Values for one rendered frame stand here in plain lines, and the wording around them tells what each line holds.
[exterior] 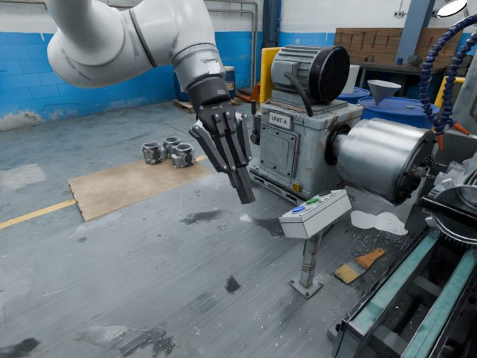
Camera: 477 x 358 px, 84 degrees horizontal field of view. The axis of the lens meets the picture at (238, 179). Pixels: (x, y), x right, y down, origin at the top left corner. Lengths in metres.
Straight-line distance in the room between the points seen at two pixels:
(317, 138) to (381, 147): 0.20
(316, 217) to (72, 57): 0.53
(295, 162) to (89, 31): 0.76
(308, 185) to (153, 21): 0.73
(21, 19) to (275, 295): 5.30
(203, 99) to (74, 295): 0.63
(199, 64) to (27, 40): 5.12
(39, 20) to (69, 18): 5.13
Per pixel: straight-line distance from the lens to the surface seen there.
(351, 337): 0.63
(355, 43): 6.44
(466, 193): 1.06
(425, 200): 0.85
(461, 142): 1.02
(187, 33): 0.52
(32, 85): 5.60
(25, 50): 5.55
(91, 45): 0.50
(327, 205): 0.62
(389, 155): 0.86
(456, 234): 0.92
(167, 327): 0.74
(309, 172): 0.99
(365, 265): 0.90
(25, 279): 1.00
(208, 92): 0.49
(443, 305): 0.74
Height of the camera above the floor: 1.42
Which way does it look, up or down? 30 degrees down
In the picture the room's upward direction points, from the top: straight up
